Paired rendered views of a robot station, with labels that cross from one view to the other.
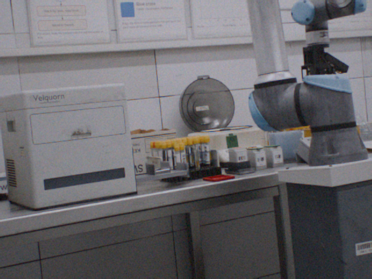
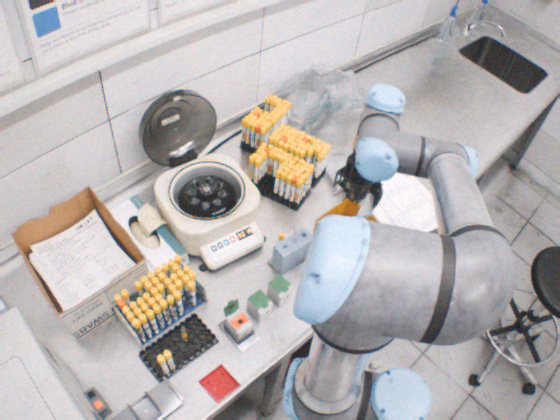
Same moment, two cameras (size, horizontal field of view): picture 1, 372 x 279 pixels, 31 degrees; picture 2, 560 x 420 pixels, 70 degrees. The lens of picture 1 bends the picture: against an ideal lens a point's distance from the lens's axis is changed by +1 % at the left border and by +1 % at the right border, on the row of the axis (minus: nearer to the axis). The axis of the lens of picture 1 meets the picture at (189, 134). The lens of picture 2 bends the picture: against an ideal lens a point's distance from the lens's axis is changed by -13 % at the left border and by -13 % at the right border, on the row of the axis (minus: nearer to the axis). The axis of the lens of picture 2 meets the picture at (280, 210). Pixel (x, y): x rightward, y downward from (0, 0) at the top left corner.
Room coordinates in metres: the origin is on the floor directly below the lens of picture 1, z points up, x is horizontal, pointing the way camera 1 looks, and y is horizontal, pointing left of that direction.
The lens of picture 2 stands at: (1.60, -0.04, 1.89)
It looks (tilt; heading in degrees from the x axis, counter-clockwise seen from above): 51 degrees down; 339
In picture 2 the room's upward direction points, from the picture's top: 8 degrees clockwise
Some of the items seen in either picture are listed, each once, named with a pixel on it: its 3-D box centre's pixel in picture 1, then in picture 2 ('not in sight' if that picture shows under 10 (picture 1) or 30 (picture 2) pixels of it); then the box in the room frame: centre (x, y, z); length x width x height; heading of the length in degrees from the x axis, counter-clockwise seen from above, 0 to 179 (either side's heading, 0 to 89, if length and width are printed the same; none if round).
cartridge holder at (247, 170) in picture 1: (239, 167); (238, 330); (2.02, -0.14, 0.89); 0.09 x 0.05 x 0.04; 26
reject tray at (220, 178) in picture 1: (218, 178); (219, 383); (1.90, -0.07, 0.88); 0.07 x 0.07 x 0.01; 28
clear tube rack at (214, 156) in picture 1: (183, 163); (161, 304); (2.11, 0.03, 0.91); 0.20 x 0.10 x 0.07; 118
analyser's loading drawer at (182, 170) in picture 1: (151, 172); (137, 416); (1.84, 0.12, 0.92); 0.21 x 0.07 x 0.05; 118
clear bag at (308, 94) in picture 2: not in sight; (301, 93); (2.76, -0.50, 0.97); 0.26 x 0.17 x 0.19; 133
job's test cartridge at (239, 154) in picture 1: (238, 157); (238, 325); (2.02, -0.14, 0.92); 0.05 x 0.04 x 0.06; 26
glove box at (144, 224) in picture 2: not in sight; (148, 235); (2.31, 0.04, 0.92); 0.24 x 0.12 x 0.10; 28
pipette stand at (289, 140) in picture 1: (286, 147); (292, 252); (2.19, -0.32, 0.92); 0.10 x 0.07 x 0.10; 113
